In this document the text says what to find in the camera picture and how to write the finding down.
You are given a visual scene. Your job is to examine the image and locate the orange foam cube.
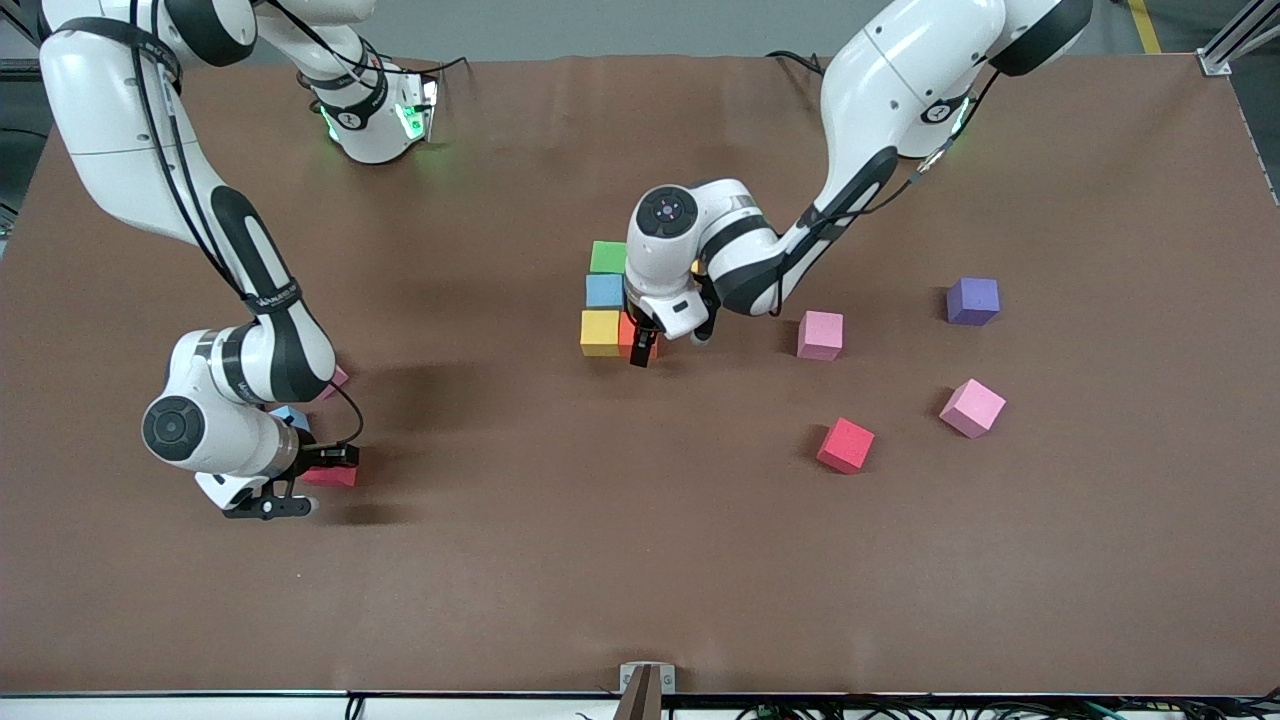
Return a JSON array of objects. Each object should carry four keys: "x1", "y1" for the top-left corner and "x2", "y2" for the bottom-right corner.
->
[{"x1": 618, "y1": 312, "x2": 659, "y2": 361}]

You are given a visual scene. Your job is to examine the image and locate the brown table cover sheet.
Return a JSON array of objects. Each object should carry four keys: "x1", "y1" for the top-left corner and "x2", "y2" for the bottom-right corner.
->
[{"x1": 0, "y1": 52, "x2": 1280, "y2": 696}]

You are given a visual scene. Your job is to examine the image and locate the purple foam cube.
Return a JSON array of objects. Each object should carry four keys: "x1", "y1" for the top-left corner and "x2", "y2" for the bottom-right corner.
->
[{"x1": 945, "y1": 277, "x2": 1001, "y2": 327}]

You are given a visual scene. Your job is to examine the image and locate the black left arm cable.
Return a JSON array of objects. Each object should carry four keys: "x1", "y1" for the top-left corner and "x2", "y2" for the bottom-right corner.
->
[{"x1": 770, "y1": 70, "x2": 1001, "y2": 316}]

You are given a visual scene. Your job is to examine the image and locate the white table front rail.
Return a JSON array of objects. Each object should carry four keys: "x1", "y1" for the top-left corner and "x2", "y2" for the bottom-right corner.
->
[{"x1": 0, "y1": 692, "x2": 1280, "y2": 720}]

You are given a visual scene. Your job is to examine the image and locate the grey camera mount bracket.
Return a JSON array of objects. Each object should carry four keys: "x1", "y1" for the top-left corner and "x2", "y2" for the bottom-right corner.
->
[{"x1": 612, "y1": 662, "x2": 677, "y2": 720}]

